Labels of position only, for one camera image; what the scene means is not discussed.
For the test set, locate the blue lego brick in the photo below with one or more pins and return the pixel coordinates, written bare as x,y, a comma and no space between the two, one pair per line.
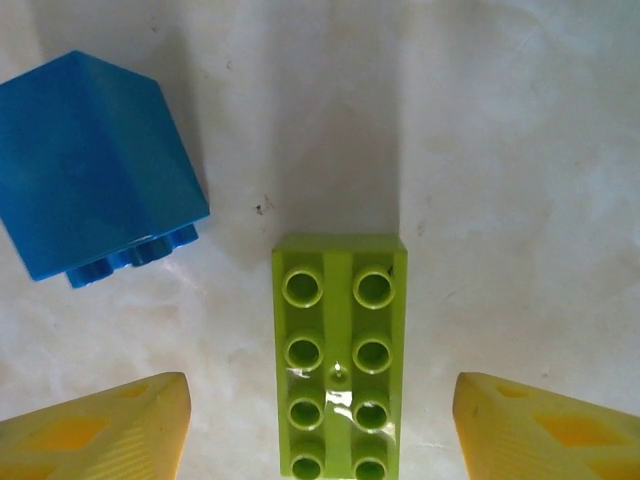
95,165

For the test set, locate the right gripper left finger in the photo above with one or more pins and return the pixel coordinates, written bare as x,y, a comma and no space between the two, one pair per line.
100,435

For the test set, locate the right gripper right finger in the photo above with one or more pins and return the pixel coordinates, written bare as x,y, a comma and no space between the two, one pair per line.
550,435

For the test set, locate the lime green lego brick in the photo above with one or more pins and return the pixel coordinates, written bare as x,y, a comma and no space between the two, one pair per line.
340,360

